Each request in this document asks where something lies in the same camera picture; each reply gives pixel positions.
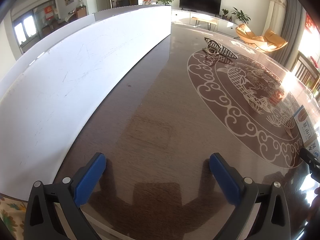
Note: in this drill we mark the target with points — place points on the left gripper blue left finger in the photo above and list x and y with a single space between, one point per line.
41 218

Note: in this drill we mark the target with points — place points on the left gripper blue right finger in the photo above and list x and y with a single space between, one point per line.
272 220

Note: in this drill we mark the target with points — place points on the blue white ointment box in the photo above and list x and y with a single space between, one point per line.
309 134

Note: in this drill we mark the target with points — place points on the wooden dining chair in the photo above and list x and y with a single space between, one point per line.
306 72

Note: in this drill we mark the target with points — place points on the orange lounge chair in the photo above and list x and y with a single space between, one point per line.
267 43

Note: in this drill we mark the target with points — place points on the white cardboard storage box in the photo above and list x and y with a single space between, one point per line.
53 89

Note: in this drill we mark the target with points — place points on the white standing air conditioner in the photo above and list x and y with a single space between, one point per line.
275 16

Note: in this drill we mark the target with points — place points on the grey curtain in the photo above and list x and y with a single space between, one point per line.
292 32

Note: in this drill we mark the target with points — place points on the green potted plant right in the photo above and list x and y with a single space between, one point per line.
241 16

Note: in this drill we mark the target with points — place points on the white tv cabinet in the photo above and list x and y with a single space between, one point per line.
184 17

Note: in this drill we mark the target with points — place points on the wooden bench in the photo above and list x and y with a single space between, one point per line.
209 24

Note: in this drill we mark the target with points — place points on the black flat television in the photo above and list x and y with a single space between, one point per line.
209 6

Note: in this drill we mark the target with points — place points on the red wall decoration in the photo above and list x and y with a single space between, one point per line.
310 25

